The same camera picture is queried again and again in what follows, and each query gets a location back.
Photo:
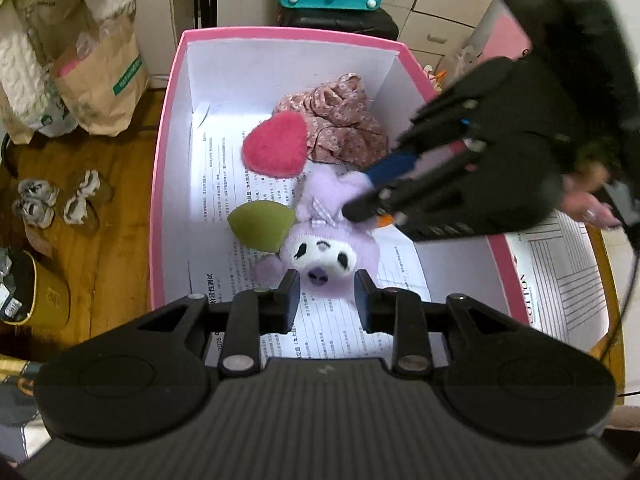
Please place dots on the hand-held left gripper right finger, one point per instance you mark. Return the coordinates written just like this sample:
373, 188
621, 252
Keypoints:
360, 305

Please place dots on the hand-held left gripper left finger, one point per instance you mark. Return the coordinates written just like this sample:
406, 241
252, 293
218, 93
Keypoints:
294, 305

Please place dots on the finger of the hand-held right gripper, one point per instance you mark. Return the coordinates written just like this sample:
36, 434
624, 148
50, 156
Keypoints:
392, 167
370, 205

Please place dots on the orange soft ball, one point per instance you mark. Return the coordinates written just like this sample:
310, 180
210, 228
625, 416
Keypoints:
384, 220

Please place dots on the purple plush toy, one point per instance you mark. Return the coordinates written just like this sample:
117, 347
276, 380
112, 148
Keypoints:
325, 187

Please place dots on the pink floral scrunchie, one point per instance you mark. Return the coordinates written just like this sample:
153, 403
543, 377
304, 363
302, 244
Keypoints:
340, 110

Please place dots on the green makeup sponge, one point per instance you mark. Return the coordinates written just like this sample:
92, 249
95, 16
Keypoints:
260, 225

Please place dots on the pink heart plush puff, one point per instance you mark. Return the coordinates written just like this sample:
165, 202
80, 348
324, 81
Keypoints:
275, 147

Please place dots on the pink cardboard box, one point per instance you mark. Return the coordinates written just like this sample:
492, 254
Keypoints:
162, 185

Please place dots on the person's right hand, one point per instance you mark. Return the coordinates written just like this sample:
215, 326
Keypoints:
585, 200

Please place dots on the pink tote bag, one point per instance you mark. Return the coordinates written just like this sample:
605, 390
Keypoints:
507, 35

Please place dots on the white orange paper bag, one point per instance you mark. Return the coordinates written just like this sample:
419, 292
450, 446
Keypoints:
442, 72

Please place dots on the printed paper sheet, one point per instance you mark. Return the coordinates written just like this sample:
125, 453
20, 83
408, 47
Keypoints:
220, 185

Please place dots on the black suitcase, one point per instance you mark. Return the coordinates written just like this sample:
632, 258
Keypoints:
350, 22

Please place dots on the yellow waste bin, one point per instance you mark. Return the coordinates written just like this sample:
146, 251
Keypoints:
45, 300

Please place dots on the beige wooden cabinet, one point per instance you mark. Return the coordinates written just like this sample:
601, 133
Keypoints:
160, 10

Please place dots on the brown paper bag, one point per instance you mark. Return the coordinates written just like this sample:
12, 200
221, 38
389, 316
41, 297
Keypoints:
100, 90

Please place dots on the patterned bedding cloth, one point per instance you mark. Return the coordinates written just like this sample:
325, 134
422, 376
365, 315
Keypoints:
15, 400

